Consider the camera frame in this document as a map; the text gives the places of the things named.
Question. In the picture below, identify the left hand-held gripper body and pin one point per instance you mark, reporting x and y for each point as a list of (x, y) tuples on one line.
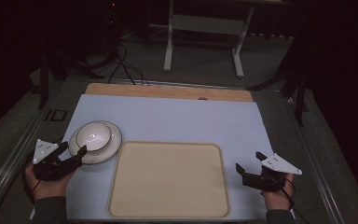
[(45, 151)]

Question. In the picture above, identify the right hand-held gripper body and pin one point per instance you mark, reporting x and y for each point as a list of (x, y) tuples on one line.
[(278, 166)]

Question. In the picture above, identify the white bowl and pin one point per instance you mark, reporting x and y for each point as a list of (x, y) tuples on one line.
[(110, 149), (93, 136)]

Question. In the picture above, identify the person's right hand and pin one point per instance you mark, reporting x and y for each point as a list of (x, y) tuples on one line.
[(276, 199)]

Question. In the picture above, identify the person's left hand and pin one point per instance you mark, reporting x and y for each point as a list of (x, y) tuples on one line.
[(48, 188)]

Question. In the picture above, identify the black metal stand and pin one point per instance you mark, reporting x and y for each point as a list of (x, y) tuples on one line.
[(300, 93), (43, 84)]

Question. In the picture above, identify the beige tray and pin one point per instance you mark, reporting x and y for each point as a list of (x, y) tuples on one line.
[(167, 180)]

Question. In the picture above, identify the pale blue table mat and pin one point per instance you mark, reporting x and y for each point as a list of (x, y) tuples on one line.
[(174, 118)]

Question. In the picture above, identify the black rectangular floor bracket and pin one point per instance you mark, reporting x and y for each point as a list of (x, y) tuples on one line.
[(56, 115)]

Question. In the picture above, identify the metal floor rail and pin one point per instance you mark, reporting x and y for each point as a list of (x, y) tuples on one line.
[(317, 168), (9, 168)]

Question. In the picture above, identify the white metal desk frame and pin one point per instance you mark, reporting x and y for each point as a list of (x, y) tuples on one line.
[(208, 24)]

